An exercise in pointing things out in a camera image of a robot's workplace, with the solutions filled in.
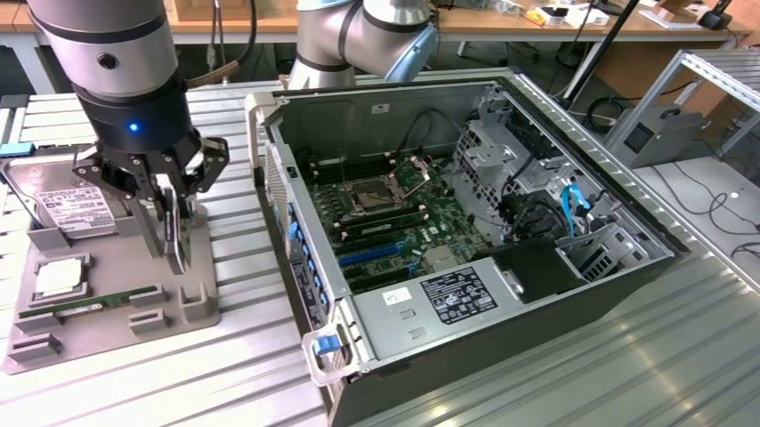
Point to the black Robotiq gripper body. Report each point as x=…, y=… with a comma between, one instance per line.
x=136, y=120

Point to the graphics card with metal bracket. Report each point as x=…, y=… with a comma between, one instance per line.
x=175, y=249

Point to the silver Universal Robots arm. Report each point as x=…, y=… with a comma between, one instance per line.
x=107, y=44

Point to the silver hard disk drive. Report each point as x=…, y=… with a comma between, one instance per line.
x=65, y=209

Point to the blue plastic disk caddy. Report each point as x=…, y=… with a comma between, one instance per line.
x=15, y=149

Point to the silver CPU chip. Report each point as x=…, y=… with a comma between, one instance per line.
x=57, y=276

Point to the grey plastic parts rack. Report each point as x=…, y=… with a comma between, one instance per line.
x=119, y=284

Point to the brown cardboard box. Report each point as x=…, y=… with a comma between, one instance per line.
x=192, y=11

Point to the CPU socket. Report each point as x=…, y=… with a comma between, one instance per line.
x=374, y=198

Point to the green loose RAM stick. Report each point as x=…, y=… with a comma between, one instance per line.
x=88, y=303

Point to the blue expansion slot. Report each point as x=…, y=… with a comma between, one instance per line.
x=367, y=254

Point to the metal CPU socket cover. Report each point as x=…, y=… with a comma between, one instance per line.
x=415, y=171

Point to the green motherboard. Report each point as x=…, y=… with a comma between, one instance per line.
x=451, y=213

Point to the silver chipset heatsink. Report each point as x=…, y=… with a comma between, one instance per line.
x=441, y=258

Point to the blue case latch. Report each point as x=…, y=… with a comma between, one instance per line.
x=325, y=346

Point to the silver metal drive cage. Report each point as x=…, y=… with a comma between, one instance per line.
x=493, y=155

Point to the silver power supply unit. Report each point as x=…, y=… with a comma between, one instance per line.
x=415, y=320

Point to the wooden desk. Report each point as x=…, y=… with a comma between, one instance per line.
x=486, y=27

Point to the black open PC case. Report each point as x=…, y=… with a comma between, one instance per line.
x=415, y=378

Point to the silver disk bay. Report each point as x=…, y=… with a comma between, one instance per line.
x=605, y=258

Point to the black slanted pole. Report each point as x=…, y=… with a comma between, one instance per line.
x=600, y=49

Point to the white small box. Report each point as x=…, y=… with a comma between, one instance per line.
x=588, y=17

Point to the grey box with vent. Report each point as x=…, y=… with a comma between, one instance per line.
x=665, y=138

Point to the black desk device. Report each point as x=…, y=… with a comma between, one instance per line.
x=712, y=20

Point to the aluminium profile frame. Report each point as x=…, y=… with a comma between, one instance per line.
x=712, y=66

